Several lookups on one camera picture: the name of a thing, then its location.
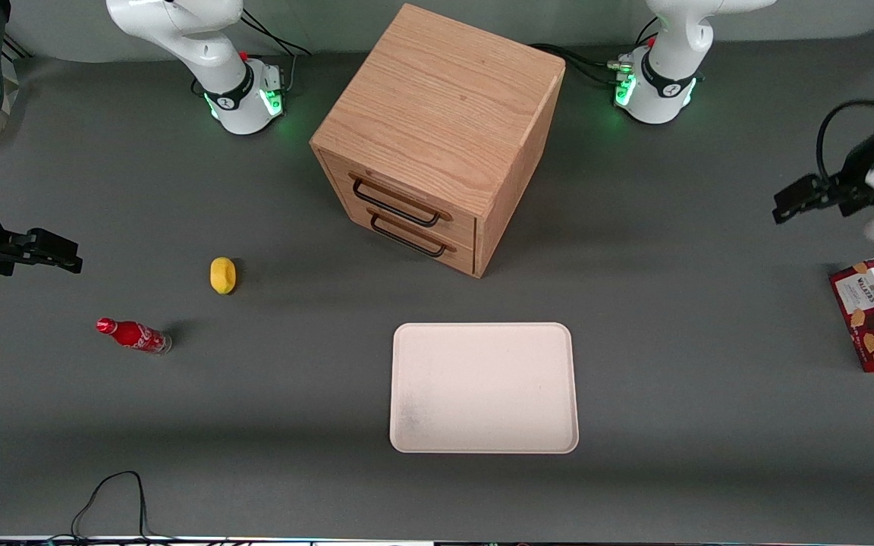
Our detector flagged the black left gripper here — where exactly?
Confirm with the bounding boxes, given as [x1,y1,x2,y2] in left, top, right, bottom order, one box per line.
[773,130,874,225]

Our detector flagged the cream rectangular tray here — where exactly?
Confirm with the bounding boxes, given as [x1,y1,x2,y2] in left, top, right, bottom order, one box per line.
[389,322,580,455]

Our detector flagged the red cola bottle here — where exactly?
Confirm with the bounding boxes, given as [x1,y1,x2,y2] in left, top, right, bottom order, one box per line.
[96,317,174,356]

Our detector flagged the yellow toy lemon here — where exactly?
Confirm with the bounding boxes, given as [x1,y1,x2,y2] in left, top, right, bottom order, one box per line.
[209,256,237,295]

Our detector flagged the wooden drawer front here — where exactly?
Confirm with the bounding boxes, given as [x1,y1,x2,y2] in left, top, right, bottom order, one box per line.
[319,149,478,252]
[344,199,477,276]

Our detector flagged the wooden drawer cabinet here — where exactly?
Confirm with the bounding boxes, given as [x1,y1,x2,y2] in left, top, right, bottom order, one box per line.
[310,3,566,279]

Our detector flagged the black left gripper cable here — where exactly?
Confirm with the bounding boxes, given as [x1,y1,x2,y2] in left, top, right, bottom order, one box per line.
[816,99,874,192]

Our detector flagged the thin black looped cable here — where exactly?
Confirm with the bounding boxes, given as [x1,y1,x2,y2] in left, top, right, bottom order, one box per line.
[71,470,180,542]

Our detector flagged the black left arm base cable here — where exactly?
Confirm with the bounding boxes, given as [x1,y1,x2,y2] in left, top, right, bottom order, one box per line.
[530,42,635,86]

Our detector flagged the black arm base cable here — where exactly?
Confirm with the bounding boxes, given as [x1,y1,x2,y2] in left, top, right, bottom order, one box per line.
[238,8,313,92]
[530,42,635,86]

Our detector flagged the black right arm base cable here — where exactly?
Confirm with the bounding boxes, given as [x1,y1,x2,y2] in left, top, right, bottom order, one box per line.
[238,8,313,92]

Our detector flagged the black metal drawer handle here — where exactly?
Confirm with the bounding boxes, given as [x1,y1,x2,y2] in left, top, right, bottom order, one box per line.
[351,175,454,228]
[366,208,457,259]

